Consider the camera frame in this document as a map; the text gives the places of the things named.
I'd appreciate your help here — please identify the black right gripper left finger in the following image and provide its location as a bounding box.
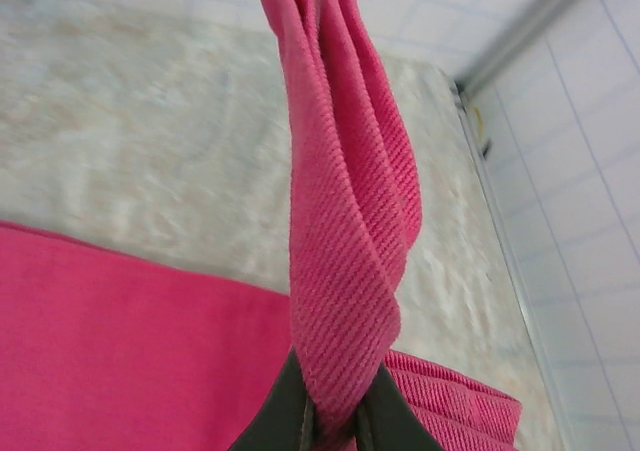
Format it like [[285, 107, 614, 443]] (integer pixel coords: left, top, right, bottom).
[[227, 348, 317, 451]]

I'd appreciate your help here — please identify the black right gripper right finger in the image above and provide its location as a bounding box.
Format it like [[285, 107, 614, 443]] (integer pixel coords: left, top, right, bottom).
[[357, 363, 444, 451]]

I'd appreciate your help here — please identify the pink towel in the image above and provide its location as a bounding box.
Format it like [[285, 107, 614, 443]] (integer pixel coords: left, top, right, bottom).
[[0, 0, 524, 451]]

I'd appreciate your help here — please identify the aluminium table side rail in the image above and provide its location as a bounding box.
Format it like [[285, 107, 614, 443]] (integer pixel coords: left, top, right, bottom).
[[457, 83, 571, 451]]

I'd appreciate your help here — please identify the aluminium frame corner post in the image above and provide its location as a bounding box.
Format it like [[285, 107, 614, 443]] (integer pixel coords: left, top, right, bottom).
[[452, 0, 609, 97]]

